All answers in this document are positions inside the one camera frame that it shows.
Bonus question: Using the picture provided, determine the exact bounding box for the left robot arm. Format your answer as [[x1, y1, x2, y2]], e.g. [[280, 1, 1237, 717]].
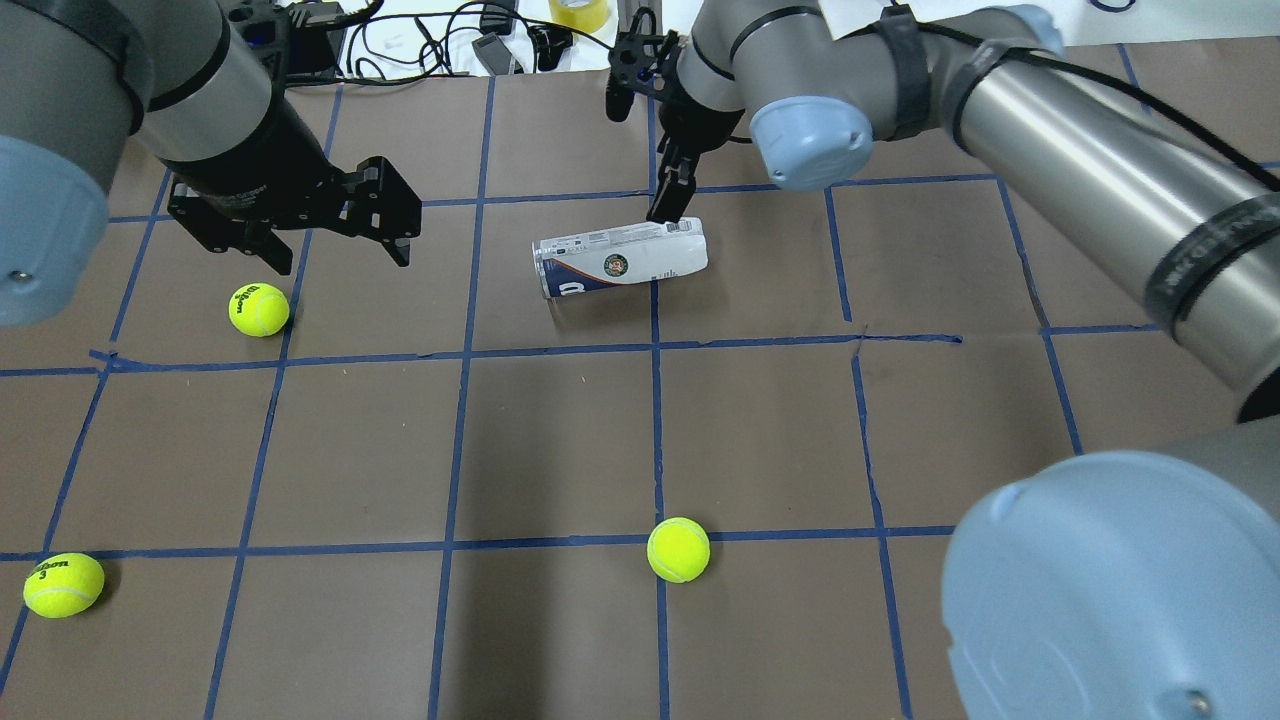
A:
[[1, 1, 421, 327]]

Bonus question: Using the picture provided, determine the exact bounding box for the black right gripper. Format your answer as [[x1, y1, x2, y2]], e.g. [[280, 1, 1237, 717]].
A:
[[605, 28, 741, 224]]

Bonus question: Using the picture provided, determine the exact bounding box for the yellow tape roll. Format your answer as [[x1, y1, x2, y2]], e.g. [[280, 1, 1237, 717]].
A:
[[548, 0, 611, 35]]

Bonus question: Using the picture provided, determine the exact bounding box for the middle tennis ball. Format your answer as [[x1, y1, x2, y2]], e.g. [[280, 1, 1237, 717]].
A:
[[646, 518, 710, 584]]

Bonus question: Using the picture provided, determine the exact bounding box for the clear tennis ball can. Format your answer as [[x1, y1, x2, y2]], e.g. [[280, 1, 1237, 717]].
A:
[[531, 217, 709, 299]]

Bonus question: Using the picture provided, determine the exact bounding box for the tennis ball near base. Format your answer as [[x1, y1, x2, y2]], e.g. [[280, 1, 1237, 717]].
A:
[[23, 552, 106, 619]]

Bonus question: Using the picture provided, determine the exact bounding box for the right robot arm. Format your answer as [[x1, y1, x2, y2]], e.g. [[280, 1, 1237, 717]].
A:
[[653, 177, 1277, 719]]

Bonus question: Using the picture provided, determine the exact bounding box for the outer tennis ball with logo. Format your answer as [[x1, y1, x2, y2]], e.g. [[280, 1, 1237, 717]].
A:
[[227, 283, 291, 338]]

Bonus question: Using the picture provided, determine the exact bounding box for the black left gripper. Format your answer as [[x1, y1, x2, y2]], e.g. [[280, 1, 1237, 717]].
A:
[[166, 156, 422, 275]]

